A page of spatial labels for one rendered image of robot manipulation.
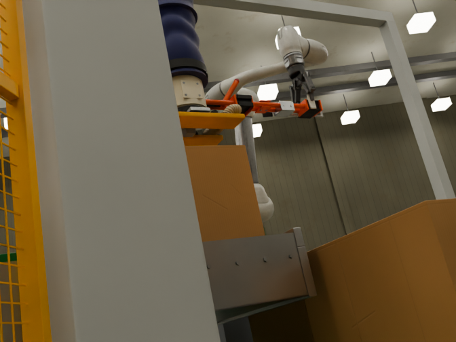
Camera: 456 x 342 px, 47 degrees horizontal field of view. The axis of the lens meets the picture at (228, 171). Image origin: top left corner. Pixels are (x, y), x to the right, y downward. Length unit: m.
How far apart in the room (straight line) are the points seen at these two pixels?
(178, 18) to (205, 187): 0.75
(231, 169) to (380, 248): 0.57
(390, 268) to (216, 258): 0.46
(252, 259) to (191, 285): 0.92
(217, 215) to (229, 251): 0.21
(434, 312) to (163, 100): 0.90
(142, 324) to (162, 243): 0.09
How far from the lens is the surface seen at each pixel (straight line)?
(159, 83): 0.70
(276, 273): 1.56
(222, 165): 1.75
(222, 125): 2.00
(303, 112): 2.34
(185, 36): 2.12
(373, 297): 1.51
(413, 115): 5.46
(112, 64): 0.70
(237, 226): 1.70
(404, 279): 1.42
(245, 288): 1.51
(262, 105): 2.21
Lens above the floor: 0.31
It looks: 18 degrees up
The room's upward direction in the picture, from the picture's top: 12 degrees counter-clockwise
